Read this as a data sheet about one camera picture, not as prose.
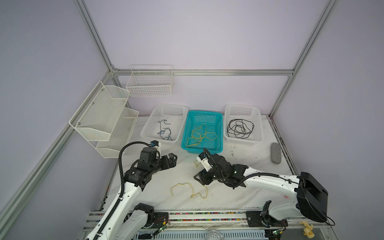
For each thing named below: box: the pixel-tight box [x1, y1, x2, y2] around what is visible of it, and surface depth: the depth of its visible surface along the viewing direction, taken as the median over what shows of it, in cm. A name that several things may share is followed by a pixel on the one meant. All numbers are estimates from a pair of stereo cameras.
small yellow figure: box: [299, 221, 315, 239], surface depth 70 cm
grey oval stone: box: [270, 142, 282, 165], surface depth 97 cm
